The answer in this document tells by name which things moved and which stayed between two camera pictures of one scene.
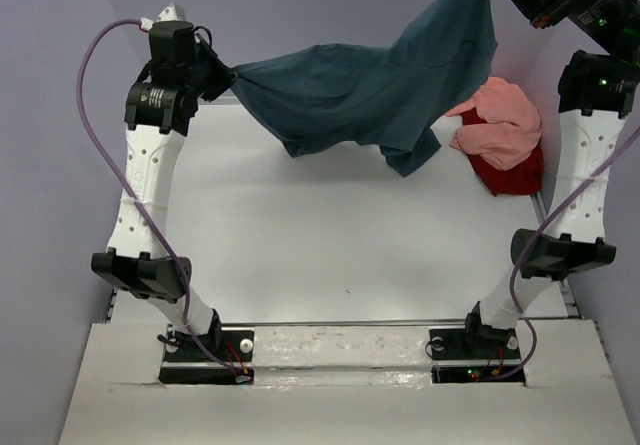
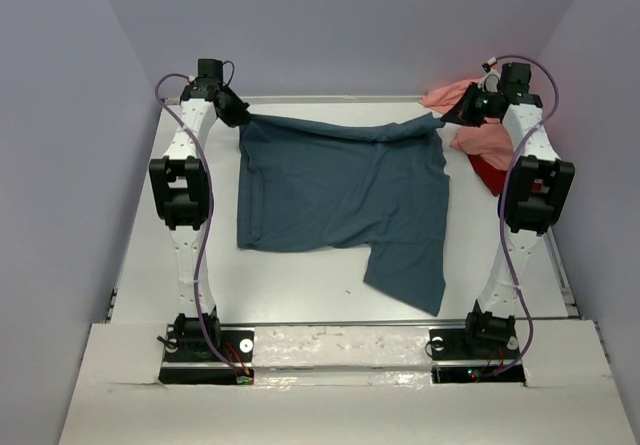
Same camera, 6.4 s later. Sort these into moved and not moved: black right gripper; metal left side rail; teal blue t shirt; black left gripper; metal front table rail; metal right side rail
Moved: teal blue t shirt; black left gripper; black right gripper
Not moved: metal front table rail; metal left side rail; metal right side rail
